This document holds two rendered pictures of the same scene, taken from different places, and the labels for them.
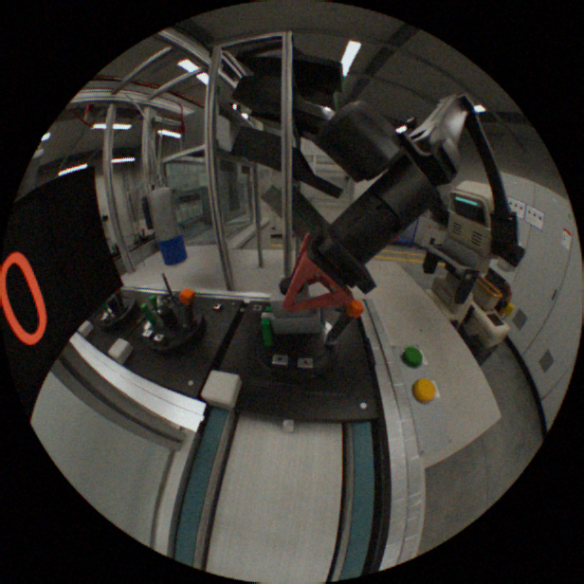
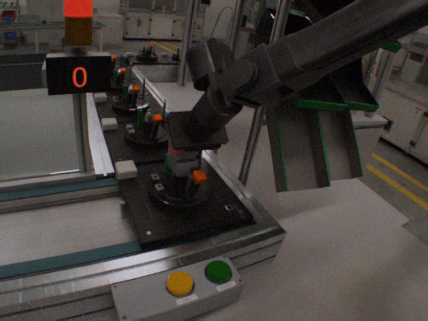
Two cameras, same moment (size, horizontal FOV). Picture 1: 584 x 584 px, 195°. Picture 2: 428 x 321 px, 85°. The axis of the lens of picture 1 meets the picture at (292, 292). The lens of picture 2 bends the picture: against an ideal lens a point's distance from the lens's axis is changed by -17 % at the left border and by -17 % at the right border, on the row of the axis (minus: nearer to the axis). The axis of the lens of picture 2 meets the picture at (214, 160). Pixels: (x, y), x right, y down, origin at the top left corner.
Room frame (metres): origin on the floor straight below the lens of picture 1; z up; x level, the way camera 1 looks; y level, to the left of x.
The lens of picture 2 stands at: (-0.07, -0.42, 1.35)
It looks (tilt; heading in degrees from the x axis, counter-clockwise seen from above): 31 degrees down; 51
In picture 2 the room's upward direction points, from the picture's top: 10 degrees clockwise
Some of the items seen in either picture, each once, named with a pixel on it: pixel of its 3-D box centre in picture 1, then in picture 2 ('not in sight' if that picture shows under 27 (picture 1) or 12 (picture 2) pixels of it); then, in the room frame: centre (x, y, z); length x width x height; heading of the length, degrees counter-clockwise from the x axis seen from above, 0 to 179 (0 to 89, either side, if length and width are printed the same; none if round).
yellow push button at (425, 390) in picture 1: (424, 391); (179, 284); (0.07, -0.21, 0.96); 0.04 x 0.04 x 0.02
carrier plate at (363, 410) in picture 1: (297, 350); (179, 194); (0.18, -0.01, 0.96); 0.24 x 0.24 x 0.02; 84
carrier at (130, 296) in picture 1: (111, 302); (130, 96); (0.23, 0.49, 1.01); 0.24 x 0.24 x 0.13; 84
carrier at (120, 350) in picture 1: (167, 314); (148, 124); (0.20, 0.25, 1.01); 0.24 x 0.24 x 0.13; 84
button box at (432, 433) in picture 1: (414, 398); (178, 294); (0.07, -0.21, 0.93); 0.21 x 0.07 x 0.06; 174
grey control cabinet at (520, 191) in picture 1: (509, 247); not in sight; (1.29, -3.31, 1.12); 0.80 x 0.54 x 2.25; 177
